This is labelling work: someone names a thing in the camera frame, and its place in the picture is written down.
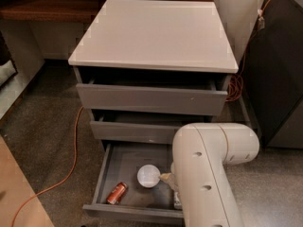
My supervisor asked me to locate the grey top drawer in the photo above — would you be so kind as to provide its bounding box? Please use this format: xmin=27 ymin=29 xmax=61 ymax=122
xmin=76 ymin=83 xmax=227 ymax=116

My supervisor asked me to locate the clear plastic bottle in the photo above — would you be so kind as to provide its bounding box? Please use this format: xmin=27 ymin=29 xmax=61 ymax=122
xmin=173 ymin=192 xmax=182 ymax=210

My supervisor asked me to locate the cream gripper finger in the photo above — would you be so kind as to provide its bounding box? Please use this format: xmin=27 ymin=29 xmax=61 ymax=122
xmin=159 ymin=173 xmax=179 ymax=192

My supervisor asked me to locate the grey drawer cabinet white top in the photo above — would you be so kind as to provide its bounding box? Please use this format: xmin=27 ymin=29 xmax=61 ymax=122
xmin=67 ymin=0 xmax=240 ymax=225

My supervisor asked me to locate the dark framed object at left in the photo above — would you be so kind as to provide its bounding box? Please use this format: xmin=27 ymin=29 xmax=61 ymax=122
xmin=0 ymin=32 xmax=18 ymax=89

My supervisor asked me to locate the white round bowl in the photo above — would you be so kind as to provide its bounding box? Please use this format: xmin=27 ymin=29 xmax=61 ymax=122
xmin=137 ymin=165 xmax=160 ymax=188

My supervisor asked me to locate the orange soda can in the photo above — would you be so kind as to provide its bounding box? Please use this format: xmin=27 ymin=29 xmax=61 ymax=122
xmin=106 ymin=182 xmax=128 ymax=205

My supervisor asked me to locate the dark cabinet on right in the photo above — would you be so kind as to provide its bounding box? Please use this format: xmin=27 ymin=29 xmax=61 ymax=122
xmin=242 ymin=0 xmax=303 ymax=148

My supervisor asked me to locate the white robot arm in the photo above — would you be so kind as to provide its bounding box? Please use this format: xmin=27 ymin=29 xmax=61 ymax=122
xmin=162 ymin=123 xmax=259 ymax=227

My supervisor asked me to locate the orange extension cable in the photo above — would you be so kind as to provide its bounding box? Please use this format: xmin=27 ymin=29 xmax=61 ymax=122
xmin=10 ymin=0 xmax=303 ymax=227

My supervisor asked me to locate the grey middle drawer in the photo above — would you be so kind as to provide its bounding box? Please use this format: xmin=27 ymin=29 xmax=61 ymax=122
xmin=90 ymin=111 xmax=213 ymax=144

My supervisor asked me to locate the dark wooden counter shelf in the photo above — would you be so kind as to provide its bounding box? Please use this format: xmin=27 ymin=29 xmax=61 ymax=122
xmin=0 ymin=0 xmax=213 ymax=24

